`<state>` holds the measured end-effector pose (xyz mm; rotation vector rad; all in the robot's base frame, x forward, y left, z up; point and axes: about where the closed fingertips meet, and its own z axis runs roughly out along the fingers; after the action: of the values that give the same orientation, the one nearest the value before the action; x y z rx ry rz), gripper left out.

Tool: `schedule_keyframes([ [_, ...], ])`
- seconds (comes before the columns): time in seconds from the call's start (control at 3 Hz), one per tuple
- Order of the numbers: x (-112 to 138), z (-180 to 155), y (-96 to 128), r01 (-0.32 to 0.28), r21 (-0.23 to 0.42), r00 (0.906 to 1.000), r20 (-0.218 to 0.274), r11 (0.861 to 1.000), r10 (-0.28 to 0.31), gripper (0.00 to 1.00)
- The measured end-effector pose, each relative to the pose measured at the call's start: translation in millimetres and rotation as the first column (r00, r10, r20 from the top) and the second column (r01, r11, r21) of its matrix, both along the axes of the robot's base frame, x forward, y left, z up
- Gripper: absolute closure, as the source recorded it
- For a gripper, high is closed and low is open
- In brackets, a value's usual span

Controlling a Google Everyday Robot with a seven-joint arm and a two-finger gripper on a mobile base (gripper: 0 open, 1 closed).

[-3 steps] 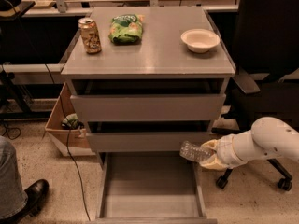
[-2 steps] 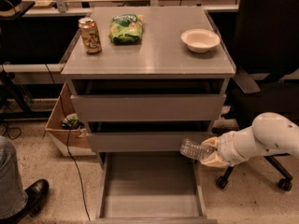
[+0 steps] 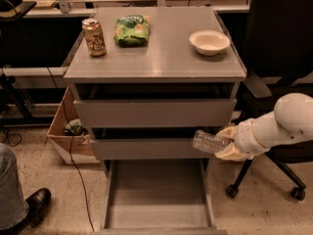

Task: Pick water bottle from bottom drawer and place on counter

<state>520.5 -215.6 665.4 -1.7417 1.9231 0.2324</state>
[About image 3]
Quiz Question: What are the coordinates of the white paper bowl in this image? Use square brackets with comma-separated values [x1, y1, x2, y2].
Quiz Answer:
[189, 30, 231, 56]

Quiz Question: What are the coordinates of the grey top drawer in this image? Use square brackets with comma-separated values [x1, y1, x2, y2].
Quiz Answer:
[73, 99, 236, 127]

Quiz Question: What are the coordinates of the black office chair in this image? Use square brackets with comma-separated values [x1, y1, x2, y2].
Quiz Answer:
[227, 0, 313, 201]

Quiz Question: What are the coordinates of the gold soda can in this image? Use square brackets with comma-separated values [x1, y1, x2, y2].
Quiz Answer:
[82, 18, 107, 57]

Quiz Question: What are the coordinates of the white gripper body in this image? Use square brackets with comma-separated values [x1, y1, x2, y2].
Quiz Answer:
[234, 117, 270, 160]

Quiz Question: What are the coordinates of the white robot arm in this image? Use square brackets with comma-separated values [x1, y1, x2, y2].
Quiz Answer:
[215, 93, 313, 161]

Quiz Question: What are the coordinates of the green chip bag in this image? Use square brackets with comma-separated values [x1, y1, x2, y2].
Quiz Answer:
[113, 15, 151, 46]

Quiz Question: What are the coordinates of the cardboard box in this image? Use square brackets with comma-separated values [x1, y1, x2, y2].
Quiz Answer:
[47, 87, 98, 164]

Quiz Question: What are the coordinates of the grey middle drawer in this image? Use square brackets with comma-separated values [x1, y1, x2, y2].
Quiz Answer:
[90, 138, 213, 160]

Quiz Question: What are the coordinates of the clear plastic water bottle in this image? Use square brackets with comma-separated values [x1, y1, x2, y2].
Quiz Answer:
[193, 130, 231, 154]

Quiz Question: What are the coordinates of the black power cable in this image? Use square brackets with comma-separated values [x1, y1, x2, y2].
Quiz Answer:
[45, 66, 96, 233]

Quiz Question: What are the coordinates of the grey drawer cabinet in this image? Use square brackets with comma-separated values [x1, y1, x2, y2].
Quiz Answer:
[64, 6, 247, 181]

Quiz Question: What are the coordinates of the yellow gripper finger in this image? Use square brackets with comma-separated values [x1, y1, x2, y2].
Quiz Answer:
[215, 143, 252, 162]
[216, 126, 237, 141]

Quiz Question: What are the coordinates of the blue jeans leg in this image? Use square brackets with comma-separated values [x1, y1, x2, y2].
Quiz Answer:
[0, 144, 29, 232]

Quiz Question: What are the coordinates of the grey open bottom drawer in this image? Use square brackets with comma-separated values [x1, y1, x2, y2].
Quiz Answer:
[92, 160, 228, 235]

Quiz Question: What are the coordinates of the black leather shoe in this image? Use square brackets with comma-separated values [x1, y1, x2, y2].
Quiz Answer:
[0, 188, 51, 235]

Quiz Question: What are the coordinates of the green bag in box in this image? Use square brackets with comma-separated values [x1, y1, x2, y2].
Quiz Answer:
[64, 118, 88, 136]

